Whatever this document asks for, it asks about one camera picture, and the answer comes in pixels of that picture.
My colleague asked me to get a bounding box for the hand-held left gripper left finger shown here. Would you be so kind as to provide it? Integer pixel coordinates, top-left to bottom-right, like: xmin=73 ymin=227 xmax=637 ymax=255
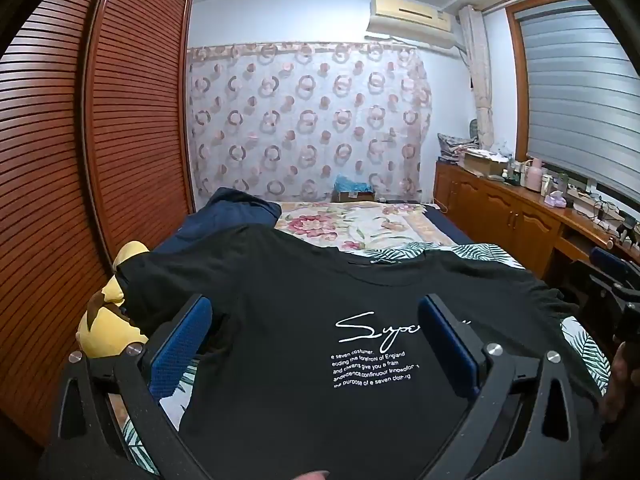
xmin=40 ymin=294 xmax=216 ymax=480

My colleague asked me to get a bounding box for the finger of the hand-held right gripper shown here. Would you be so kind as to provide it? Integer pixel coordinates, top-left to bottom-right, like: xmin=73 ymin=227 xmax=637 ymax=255
xmin=589 ymin=246 xmax=632 ymax=286

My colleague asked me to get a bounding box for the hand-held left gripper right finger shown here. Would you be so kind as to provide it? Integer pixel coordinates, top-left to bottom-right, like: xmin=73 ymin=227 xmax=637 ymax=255
xmin=417 ymin=294 xmax=601 ymax=480

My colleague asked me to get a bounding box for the black printed t-shirt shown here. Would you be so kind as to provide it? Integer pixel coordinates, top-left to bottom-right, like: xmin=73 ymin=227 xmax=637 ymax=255
xmin=116 ymin=225 xmax=613 ymax=480

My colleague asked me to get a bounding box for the person's right hand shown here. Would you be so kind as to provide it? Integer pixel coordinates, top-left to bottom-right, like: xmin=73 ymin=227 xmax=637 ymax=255
xmin=601 ymin=341 xmax=640 ymax=425

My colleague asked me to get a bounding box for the yellow plush toy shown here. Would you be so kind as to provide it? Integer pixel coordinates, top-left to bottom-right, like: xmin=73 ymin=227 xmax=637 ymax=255
xmin=75 ymin=241 xmax=151 ymax=358

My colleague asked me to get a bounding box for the leaf print blanket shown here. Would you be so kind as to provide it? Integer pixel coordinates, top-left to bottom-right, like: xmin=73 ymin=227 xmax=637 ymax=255
xmin=120 ymin=241 xmax=613 ymax=480

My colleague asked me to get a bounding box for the pink bottle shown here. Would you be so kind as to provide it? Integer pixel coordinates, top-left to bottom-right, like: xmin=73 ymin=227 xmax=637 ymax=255
xmin=525 ymin=157 xmax=545 ymax=192

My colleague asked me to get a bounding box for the wooden cabinet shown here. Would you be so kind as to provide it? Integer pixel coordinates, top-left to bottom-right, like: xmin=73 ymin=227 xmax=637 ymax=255
xmin=432 ymin=160 xmax=640 ymax=281

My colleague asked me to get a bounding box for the dark blue mattress sheet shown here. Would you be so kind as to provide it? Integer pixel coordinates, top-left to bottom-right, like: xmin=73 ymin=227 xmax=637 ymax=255
xmin=422 ymin=207 xmax=473 ymax=243

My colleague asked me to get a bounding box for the navy blue folded cloth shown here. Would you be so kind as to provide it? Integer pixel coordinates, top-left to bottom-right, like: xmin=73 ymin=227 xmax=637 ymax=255
xmin=155 ymin=187 xmax=283 ymax=256

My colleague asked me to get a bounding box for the floral bed sheet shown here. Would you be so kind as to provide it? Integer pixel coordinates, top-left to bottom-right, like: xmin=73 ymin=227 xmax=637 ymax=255
xmin=272 ymin=200 xmax=473 ymax=256

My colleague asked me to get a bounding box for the cardboard box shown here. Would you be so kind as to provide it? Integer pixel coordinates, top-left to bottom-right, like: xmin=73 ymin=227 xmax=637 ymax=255
xmin=462 ymin=150 xmax=511 ymax=177

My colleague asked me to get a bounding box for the grey window blind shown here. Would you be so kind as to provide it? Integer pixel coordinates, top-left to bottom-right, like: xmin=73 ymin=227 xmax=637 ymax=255
xmin=512 ymin=0 xmax=640 ymax=201

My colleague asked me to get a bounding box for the blue cloth in box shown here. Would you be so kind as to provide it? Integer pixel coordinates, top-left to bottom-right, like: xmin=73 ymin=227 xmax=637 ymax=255
xmin=334 ymin=176 xmax=376 ymax=203

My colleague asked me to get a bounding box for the patterned cushion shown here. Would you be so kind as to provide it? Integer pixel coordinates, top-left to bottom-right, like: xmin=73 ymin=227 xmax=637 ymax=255
xmin=437 ymin=132 xmax=473 ymax=163

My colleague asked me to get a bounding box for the beige floral side curtain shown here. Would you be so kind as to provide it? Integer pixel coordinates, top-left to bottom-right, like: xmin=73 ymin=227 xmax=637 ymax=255
xmin=459 ymin=5 xmax=496 ymax=151

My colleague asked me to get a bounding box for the wooden louvered wardrobe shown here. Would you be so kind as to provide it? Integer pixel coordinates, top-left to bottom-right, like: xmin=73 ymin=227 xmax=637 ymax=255
xmin=0 ymin=0 xmax=196 ymax=461

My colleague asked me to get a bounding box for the circle pattern curtain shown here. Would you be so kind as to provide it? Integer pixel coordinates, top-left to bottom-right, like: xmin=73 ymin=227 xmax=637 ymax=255
xmin=186 ymin=42 xmax=433 ymax=203

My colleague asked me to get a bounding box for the wooden window frame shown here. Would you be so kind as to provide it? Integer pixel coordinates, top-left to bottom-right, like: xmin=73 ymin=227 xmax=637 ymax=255
xmin=504 ymin=0 xmax=640 ymax=221

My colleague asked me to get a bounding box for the wall air conditioner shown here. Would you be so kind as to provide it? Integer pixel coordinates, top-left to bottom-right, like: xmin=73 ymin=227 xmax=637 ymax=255
xmin=366 ymin=0 xmax=458 ymax=50

